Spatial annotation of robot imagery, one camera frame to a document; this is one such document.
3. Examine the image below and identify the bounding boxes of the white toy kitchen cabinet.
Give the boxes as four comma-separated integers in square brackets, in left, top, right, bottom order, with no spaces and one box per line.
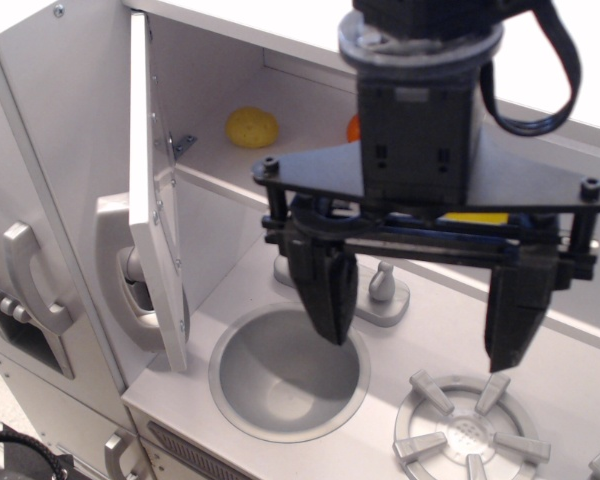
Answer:
[0,1,600,479]

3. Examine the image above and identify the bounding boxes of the grey toy telephone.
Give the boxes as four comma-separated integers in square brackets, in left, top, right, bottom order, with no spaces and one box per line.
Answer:
[117,247,153,310]

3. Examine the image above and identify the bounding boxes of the metal door hinge bracket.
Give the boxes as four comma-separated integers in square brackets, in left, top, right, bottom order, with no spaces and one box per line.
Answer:
[170,134,198,161]

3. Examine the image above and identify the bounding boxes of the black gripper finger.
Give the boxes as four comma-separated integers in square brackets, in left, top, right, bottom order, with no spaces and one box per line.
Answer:
[484,245,559,372]

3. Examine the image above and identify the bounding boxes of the grey microwave door handle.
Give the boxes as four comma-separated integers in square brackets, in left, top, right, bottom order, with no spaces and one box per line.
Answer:
[95,193,164,352]

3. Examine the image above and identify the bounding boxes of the yellow toy lemon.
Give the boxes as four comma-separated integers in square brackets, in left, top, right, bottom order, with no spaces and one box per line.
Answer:
[224,106,279,149]

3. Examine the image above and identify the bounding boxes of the white microwave door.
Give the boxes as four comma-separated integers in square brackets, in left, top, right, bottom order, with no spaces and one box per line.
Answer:
[129,12,188,372]

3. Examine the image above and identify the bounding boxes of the grey ice dispenser panel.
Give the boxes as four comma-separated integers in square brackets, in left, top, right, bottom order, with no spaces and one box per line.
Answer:
[0,290,75,380]

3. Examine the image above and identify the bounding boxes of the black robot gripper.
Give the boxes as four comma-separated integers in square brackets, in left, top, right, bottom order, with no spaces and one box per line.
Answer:
[253,78,600,345]

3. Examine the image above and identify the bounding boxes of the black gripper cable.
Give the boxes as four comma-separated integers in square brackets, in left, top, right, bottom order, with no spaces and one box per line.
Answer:
[479,0,585,136]

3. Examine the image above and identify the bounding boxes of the grey stove burner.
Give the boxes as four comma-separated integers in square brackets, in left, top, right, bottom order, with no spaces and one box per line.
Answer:
[393,370,551,479]

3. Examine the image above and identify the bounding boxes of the grey oven vent panel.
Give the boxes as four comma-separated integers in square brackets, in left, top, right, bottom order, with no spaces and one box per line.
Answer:
[148,421,249,480]

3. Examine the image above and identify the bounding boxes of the grey round sink basin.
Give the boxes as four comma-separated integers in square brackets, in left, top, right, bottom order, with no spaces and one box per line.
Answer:
[208,302,371,443]

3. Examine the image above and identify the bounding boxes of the orange toy fruit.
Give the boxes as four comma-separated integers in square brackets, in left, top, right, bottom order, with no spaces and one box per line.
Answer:
[346,114,361,143]

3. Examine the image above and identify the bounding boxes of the black equipment at corner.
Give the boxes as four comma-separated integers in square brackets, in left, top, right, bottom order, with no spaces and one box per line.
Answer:
[0,421,99,479]

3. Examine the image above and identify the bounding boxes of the grey oven door handle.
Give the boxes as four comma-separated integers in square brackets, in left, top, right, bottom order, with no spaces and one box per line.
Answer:
[104,433,138,480]

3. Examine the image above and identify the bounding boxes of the grey fridge door handle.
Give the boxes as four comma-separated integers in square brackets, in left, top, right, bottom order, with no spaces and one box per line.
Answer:
[2,221,74,335]

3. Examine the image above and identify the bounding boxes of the grey toy faucet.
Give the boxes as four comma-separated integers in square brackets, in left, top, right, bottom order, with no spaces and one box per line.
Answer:
[274,255,410,343]

